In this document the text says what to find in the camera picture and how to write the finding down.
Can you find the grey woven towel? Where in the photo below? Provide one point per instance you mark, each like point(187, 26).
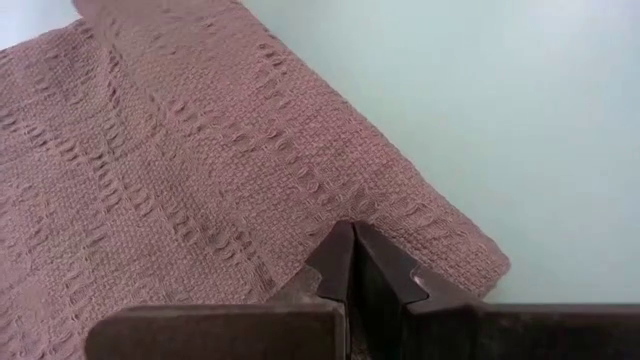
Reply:
point(175, 175)

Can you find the green table mat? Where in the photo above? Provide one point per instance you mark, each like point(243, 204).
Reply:
point(500, 100)

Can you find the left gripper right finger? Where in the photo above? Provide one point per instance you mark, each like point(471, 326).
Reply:
point(500, 335)

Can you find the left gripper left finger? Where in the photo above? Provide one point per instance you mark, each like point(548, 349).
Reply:
point(225, 335)

